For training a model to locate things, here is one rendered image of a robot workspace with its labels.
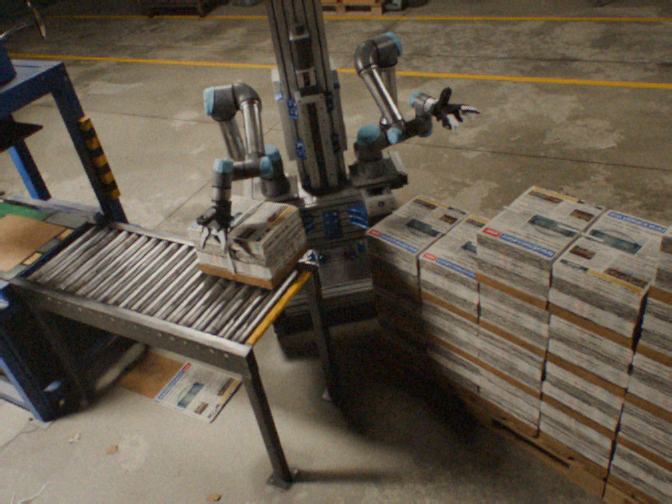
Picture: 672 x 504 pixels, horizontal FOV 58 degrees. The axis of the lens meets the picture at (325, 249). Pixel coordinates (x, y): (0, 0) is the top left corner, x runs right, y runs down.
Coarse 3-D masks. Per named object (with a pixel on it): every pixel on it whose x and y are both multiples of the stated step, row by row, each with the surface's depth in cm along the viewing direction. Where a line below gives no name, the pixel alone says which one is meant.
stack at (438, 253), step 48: (384, 240) 259; (432, 240) 254; (384, 288) 277; (432, 288) 251; (480, 288) 230; (384, 336) 300; (480, 336) 244; (528, 336) 224; (576, 336) 207; (480, 384) 261; (528, 384) 238; (576, 384) 218; (624, 384) 202; (528, 432) 254; (576, 432) 231; (576, 480) 246
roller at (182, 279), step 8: (192, 264) 271; (184, 272) 267; (192, 272) 268; (176, 280) 263; (184, 280) 264; (168, 288) 259; (176, 288) 261; (160, 296) 256; (168, 296) 257; (152, 304) 252; (160, 304) 254; (144, 312) 249; (152, 312) 250
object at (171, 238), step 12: (108, 228) 308; (120, 228) 305; (132, 228) 303; (144, 228) 301; (168, 240) 290; (180, 240) 288; (300, 264) 259; (312, 264) 258; (312, 276) 255; (300, 288) 263; (312, 288) 260
